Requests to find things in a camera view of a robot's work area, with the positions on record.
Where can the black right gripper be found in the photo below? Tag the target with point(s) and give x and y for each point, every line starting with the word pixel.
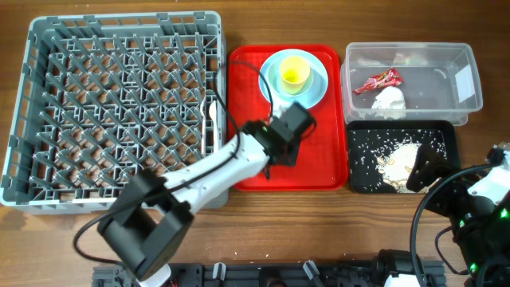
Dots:
pixel 437 167

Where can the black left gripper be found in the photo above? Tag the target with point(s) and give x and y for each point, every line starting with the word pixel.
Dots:
pixel 293 159

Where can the light blue plate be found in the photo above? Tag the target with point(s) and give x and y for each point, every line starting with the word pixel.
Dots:
pixel 312 97

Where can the light green small bowl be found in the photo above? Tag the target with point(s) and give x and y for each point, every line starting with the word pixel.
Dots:
pixel 275 81

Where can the yellow plastic cup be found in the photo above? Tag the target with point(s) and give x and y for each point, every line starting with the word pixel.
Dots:
pixel 294 72

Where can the white napkin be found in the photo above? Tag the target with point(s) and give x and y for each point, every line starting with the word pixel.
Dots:
pixel 390 103

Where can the red snack wrapper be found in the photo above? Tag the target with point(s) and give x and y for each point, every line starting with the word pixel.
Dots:
pixel 390 77

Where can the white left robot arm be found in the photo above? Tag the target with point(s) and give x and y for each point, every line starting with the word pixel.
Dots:
pixel 148 222

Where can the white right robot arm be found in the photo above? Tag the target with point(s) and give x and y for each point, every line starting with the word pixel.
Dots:
pixel 483 242

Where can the black waste tray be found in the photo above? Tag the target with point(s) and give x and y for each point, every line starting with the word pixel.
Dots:
pixel 364 137

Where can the clear plastic waste bin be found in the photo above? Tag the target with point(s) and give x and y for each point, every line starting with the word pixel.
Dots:
pixel 441 79

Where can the grey plastic dishwasher rack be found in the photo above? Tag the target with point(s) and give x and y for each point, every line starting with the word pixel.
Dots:
pixel 104 96

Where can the red plastic serving tray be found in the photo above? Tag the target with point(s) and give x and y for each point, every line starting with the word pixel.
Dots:
pixel 322 163

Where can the pile of rice scraps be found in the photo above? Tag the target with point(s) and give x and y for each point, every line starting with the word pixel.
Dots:
pixel 394 163

